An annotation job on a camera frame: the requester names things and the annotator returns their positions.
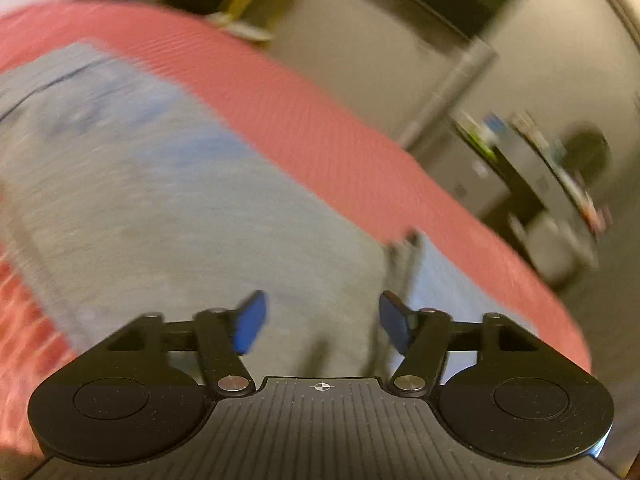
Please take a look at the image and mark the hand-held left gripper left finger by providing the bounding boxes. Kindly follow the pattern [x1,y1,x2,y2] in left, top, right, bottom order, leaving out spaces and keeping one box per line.
[107,289,269,399]

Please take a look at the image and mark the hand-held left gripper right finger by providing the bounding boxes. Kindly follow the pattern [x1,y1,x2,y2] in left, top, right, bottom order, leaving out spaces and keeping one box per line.
[377,290,542,397]

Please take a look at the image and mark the grey pants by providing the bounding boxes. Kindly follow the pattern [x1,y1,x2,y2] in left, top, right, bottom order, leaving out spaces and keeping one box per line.
[0,42,501,378]

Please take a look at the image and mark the grey drawer cabinet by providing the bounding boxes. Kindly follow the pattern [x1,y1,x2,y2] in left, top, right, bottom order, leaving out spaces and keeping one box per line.
[447,122,513,218]

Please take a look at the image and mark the white shell back chair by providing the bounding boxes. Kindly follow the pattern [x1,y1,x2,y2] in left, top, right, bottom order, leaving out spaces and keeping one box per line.
[507,207,598,288]

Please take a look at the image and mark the red ribbed bed blanket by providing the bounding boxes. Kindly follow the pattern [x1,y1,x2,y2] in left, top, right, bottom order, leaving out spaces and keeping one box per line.
[0,0,593,461]

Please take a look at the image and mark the grey dressing table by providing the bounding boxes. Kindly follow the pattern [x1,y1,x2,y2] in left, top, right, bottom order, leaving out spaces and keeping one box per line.
[492,120,613,241]

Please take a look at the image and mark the white tower fan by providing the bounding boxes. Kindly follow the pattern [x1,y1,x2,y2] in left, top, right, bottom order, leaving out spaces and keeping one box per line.
[399,42,498,148]

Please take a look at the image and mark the round black framed mirror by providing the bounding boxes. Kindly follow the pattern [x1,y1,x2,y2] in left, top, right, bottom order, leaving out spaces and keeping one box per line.
[562,129,612,188]

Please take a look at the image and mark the yellow legged side table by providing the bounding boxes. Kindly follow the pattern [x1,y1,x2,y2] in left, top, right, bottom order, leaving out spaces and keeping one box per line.
[207,0,283,42]

